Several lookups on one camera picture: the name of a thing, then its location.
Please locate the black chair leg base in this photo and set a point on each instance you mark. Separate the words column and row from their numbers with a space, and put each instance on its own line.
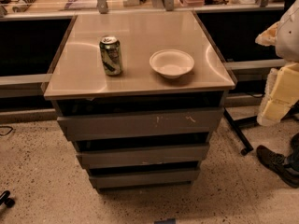
column 237, row 125

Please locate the grey middle drawer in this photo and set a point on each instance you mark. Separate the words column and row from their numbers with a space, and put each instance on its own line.
column 142, row 156

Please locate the black wheel caster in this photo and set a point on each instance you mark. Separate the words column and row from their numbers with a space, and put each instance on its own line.
column 6, row 200

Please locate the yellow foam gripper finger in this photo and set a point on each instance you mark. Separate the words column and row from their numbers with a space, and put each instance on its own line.
column 281, row 93

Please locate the grey top drawer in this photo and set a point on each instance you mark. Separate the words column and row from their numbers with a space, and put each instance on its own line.
column 137, row 124

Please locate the grey drawer cabinet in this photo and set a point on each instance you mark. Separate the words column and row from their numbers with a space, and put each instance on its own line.
column 178, row 30

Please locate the white paper bowl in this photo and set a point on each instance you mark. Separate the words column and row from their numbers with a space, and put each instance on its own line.
column 171, row 63

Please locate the grey bottom drawer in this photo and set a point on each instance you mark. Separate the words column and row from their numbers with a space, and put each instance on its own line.
column 144, row 179

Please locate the dark sneaker shoe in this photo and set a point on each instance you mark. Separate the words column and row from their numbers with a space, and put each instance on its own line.
column 278, row 164

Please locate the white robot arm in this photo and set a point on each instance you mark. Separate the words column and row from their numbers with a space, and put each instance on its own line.
column 287, row 44

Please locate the green soda can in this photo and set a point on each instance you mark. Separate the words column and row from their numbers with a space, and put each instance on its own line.
column 110, row 50

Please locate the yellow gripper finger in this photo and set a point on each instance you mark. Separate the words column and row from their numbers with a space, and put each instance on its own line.
column 268, row 37

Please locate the grey drawer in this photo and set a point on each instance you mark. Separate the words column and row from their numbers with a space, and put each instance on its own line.
column 142, row 156
column 137, row 124
column 144, row 179

